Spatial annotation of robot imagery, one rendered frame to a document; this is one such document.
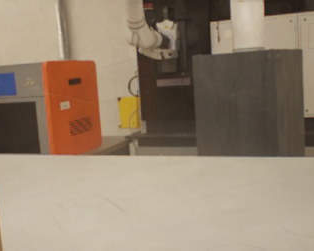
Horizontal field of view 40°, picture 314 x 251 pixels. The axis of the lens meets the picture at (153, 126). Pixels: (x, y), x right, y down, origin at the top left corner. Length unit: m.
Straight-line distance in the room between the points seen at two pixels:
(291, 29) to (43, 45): 2.39
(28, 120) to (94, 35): 1.88
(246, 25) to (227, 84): 0.18
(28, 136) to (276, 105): 1.11
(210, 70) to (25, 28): 2.96
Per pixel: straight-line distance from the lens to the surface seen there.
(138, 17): 1.63
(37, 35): 3.94
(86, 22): 3.69
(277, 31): 2.09
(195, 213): 0.51
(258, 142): 1.17
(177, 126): 2.23
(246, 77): 1.16
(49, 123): 1.80
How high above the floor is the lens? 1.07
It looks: 7 degrees down
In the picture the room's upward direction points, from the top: 4 degrees counter-clockwise
